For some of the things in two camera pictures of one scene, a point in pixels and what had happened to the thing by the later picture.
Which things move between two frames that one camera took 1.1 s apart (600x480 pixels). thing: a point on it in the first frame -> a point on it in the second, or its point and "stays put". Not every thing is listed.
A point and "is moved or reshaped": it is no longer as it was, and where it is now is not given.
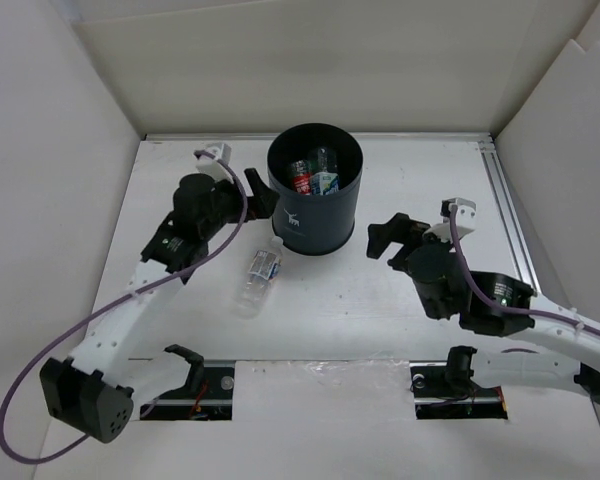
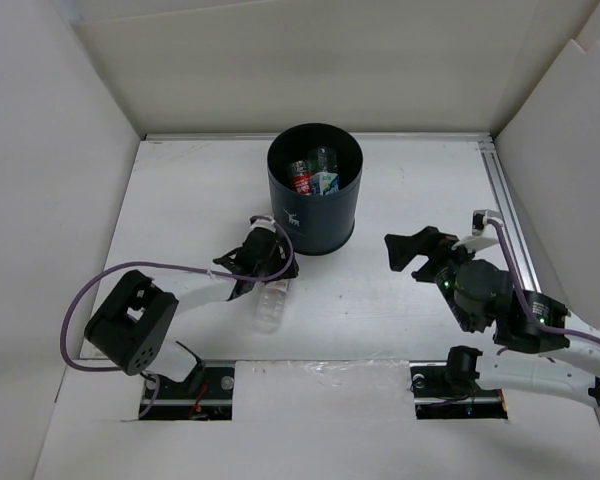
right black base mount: x=447 y=390 stays put
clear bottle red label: x=301 y=176 stays put
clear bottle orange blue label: x=252 y=293 is moved or reshaped
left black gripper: x=260 y=205 -> x=285 y=250
